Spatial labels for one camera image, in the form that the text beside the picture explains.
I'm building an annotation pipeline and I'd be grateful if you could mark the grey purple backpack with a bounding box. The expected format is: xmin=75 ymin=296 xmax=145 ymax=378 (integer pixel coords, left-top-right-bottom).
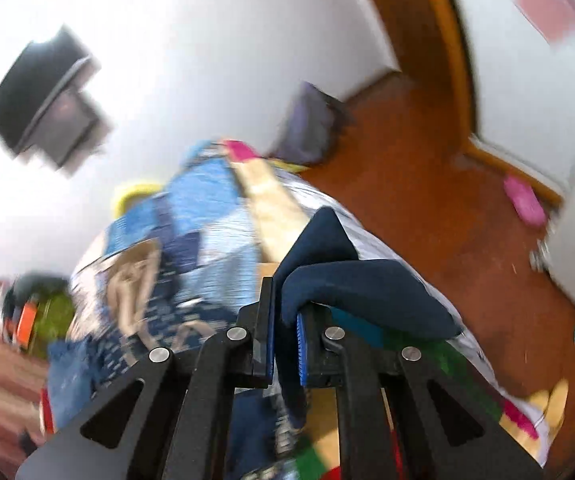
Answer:
xmin=267 ymin=81 xmax=354 ymax=167

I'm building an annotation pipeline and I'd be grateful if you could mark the green storage box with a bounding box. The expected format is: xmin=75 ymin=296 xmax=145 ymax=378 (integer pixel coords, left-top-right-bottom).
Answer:
xmin=12 ymin=272 xmax=77 ymax=357

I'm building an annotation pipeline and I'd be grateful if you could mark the wooden door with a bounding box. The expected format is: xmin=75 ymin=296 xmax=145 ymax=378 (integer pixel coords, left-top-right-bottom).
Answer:
xmin=350 ymin=0 xmax=475 ymax=116

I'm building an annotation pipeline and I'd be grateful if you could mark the red cloth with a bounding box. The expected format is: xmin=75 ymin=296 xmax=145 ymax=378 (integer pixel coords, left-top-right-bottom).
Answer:
xmin=40 ymin=389 xmax=57 ymax=436

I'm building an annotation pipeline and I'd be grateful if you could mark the beige colour-block blanket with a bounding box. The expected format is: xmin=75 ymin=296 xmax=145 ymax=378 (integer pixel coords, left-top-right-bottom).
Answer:
xmin=222 ymin=139 xmax=571 ymax=480

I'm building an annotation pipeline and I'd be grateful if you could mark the orange box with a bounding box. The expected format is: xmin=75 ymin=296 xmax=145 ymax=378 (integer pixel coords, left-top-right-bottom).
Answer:
xmin=14 ymin=301 xmax=38 ymax=350

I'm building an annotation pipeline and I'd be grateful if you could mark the black wall television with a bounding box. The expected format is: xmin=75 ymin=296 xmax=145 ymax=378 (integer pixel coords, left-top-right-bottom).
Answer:
xmin=0 ymin=25 xmax=115 ymax=177

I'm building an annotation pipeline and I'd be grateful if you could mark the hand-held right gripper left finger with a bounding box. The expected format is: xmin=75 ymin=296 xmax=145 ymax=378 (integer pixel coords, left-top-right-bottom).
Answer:
xmin=14 ymin=276 xmax=275 ymax=480

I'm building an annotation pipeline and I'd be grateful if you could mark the plain navy garment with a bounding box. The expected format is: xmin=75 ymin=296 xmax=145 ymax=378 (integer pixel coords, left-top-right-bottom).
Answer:
xmin=273 ymin=206 xmax=464 ymax=431

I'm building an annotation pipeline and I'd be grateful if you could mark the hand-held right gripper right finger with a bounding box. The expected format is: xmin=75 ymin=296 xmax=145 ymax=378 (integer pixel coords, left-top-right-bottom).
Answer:
xmin=295 ymin=305 xmax=548 ymax=480

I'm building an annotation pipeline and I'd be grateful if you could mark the yellow pillow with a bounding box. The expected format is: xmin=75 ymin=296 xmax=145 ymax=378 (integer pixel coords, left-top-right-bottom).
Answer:
xmin=111 ymin=182 xmax=162 ymax=219

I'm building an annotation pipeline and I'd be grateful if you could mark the pink clog shoe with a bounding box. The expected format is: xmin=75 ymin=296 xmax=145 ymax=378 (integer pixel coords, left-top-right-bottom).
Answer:
xmin=502 ymin=174 xmax=548 ymax=229

